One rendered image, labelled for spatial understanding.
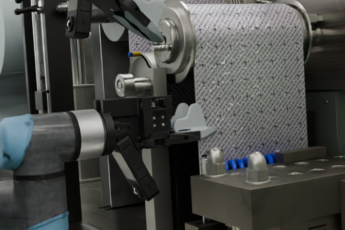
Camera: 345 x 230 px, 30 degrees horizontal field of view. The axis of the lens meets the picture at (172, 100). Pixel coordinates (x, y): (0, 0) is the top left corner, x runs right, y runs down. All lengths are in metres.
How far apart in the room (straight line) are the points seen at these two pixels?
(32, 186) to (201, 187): 0.26
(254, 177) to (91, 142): 0.24
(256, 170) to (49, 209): 0.30
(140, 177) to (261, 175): 0.19
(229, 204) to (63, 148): 0.25
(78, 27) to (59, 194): 0.26
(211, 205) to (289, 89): 0.30
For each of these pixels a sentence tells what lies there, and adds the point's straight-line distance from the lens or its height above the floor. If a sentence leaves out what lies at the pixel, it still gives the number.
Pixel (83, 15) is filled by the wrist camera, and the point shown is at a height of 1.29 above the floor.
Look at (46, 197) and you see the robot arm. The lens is 0.94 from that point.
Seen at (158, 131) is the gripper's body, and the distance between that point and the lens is 1.01.
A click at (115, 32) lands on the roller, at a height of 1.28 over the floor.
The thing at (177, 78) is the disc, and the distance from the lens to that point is 1.11.
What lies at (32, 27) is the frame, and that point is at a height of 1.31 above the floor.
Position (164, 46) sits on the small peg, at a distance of 1.09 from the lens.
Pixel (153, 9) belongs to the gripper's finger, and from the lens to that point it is 1.06.
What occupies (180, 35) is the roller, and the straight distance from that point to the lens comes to 1.08.
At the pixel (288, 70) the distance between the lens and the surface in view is 1.19.
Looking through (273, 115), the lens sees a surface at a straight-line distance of 1.17.
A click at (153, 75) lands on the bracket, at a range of 1.12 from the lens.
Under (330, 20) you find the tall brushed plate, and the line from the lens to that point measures 1.28.
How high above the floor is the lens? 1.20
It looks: 3 degrees down
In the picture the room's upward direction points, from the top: 3 degrees counter-clockwise
